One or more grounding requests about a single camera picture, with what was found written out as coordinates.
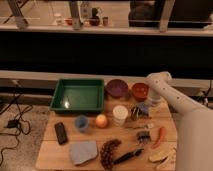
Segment blue sponge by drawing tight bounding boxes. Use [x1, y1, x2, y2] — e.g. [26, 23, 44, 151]
[137, 102, 149, 115]

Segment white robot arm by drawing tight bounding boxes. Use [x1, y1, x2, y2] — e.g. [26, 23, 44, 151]
[145, 71, 213, 171]

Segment white plastic cup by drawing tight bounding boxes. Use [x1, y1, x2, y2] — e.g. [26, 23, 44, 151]
[113, 105, 128, 125]

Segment blue plastic cup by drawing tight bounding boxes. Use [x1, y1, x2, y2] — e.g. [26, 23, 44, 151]
[75, 115, 89, 132]

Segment red-orange bowl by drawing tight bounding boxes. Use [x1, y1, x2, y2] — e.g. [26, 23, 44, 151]
[131, 83, 149, 102]

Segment small grey metal clip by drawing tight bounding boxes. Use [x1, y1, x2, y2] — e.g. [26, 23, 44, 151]
[136, 131, 151, 143]

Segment purple bowl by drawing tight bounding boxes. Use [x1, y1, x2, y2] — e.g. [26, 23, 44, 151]
[105, 79, 128, 98]

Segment orange ball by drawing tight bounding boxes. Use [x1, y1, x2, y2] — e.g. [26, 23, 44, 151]
[95, 114, 108, 128]

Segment orange toy carrot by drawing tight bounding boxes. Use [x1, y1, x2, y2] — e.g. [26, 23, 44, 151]
[152, 127, 166, 149]

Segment grey folded cloth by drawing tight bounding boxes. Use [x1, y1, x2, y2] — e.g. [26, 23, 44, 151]
[69, 140, 98, 165]

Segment green plastic tray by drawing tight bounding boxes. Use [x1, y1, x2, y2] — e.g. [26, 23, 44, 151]
[50, 78, 104, 114]

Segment black remote control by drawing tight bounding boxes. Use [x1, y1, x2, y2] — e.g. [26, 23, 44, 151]
[54, 122, 68, 145]

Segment dark red mug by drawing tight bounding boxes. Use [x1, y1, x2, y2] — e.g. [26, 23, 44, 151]
[89, 16, 100, 26]

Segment black handled brush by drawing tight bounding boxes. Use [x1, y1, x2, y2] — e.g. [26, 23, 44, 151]
[113, 148, 144, 165]

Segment black power cables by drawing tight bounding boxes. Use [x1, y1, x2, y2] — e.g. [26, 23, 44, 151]
[0, 83, 34, 167]

